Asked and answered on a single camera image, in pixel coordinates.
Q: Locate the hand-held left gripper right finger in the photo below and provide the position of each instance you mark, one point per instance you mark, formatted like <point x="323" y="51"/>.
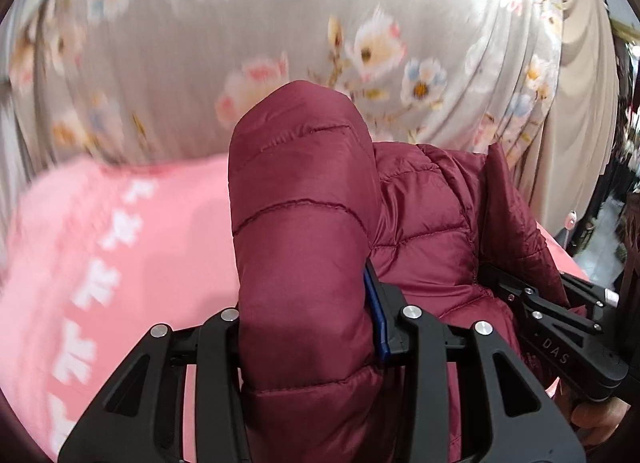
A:
<point x="374" y="308"/>

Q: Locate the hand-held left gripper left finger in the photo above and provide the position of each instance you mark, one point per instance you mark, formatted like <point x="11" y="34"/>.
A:
<point x="220" y="343"/>

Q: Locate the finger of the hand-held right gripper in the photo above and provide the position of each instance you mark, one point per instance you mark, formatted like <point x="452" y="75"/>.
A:
<point x="505" y="283"/>
<point x="585" y="288"/>

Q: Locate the maroon puffer jacket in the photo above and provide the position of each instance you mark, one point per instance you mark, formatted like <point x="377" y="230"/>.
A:
<point x="300" y="193"/>

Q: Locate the person's right hand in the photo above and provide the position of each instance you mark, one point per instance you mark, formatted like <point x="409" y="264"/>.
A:
<point x="600" y="418"/>

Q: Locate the dark wooden furniture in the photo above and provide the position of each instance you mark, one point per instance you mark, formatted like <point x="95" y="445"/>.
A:
<point x="631" y="263"/>

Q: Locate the pink patterned blanket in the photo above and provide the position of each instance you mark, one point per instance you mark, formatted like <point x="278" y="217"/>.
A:
<point x="150" y="243"/>

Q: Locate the beige curtain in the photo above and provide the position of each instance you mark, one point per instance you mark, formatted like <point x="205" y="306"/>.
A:
<point x="580" y="93"/>

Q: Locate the grey floral bedsheet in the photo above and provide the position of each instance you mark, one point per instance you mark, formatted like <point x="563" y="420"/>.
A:
<point x="200" y="43"/>

